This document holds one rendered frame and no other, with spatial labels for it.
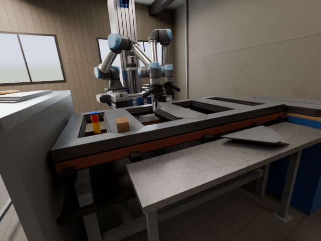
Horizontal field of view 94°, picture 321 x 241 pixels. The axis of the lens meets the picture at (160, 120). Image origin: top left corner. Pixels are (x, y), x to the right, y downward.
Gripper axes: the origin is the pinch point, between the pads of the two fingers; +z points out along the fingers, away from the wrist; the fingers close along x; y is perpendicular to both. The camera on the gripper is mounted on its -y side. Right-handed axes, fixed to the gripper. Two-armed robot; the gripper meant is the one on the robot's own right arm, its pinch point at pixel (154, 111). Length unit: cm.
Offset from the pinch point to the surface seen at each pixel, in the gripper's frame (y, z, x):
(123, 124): -28.9, -3.5, -31.8
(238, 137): 27, 9, -53
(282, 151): 38, 13, -69
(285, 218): 82, 87, -58
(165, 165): -16, 12, -52
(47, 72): -140, -50, 362
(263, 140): 34, 9, -62
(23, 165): -63, -2, -52
